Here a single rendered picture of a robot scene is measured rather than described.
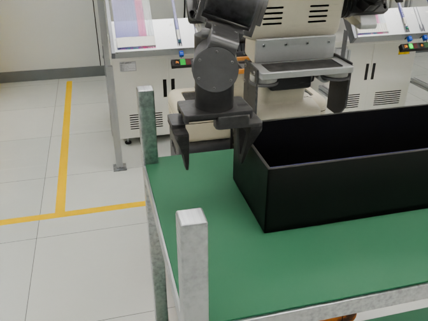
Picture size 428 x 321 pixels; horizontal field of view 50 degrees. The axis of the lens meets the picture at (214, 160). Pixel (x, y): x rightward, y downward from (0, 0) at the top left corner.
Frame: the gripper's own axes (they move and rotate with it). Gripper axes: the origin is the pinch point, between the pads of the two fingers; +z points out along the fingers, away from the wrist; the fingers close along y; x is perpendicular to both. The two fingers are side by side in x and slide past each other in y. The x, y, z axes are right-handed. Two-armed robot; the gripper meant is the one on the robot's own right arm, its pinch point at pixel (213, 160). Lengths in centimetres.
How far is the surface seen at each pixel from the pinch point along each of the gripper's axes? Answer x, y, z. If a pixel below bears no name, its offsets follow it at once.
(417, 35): 192, 183, 27
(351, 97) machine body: 224, 162, 77
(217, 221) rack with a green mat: -3.9, -0.4, 8.9
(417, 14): 202, 187, 16
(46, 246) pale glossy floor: 128, -48, 102
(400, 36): 192, 170, 28
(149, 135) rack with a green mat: 17.9, -7.8, 2.5
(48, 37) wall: 390, -55, 58
